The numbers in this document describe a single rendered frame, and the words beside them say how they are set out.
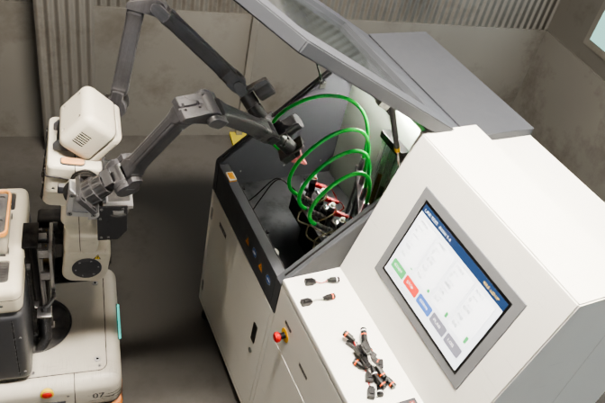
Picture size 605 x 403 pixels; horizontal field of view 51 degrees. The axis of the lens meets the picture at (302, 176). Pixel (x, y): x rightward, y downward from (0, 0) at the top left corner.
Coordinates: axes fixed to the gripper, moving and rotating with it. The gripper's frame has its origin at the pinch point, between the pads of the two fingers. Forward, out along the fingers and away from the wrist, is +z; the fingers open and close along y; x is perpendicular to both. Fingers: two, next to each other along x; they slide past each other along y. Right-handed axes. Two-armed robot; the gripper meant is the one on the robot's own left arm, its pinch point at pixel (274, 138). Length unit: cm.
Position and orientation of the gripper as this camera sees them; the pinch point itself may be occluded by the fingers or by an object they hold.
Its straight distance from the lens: 237.9
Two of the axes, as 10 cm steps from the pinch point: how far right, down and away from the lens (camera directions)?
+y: 2.4, -3.8, 8.9
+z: 5.3, 8.2, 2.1
